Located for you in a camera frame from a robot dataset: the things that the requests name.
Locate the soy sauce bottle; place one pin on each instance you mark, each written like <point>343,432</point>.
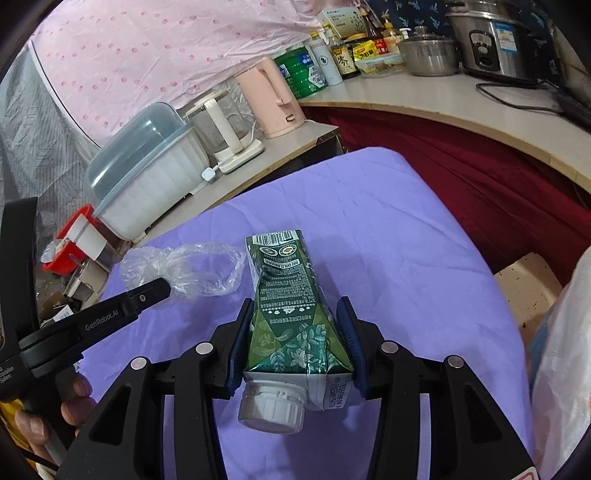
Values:
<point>342,57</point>

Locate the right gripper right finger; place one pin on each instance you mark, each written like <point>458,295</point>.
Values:
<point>438,410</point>

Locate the small steel pot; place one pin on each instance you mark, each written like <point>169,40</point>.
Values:
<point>430,55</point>

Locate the steel rice cooker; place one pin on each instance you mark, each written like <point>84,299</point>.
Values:
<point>494,43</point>

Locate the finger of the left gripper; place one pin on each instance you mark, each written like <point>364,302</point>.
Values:
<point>60,345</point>

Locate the pink electric kettle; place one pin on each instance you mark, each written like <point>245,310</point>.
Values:
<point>271,100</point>

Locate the wooden stool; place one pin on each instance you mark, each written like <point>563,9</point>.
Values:
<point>530,289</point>

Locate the purple tablecloth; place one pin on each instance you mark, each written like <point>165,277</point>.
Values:
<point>376,232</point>

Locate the person left hand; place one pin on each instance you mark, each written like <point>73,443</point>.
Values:
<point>50,420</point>

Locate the glass electric kettle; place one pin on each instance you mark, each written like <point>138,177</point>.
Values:
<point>223,131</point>

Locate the green tin can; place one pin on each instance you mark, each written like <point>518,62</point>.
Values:
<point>300,72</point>

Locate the navy floral cloth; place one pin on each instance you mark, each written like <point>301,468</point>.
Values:
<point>412,13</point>

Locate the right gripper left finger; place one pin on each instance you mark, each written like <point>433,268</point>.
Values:
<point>123,437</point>

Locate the pink dotted curtain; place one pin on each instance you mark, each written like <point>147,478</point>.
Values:
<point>106,60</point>

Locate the dark green drink carton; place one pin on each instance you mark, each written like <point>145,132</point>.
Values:
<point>297,361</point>

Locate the dish rack with grey lid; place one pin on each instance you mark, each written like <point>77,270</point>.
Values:
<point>147,167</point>

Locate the trash bin with white bag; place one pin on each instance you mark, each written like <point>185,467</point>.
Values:
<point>560,387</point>

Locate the red plastic basin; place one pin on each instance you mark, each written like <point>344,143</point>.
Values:
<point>68,256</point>

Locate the white cup container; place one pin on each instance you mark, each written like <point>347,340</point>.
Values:
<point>86,237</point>

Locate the white thermos bottle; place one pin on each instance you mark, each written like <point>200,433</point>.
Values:
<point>325,61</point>

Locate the clear plastic wrap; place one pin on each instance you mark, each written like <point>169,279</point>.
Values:
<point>192,270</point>

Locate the red velvet curtain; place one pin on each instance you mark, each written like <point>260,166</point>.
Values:
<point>509,203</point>

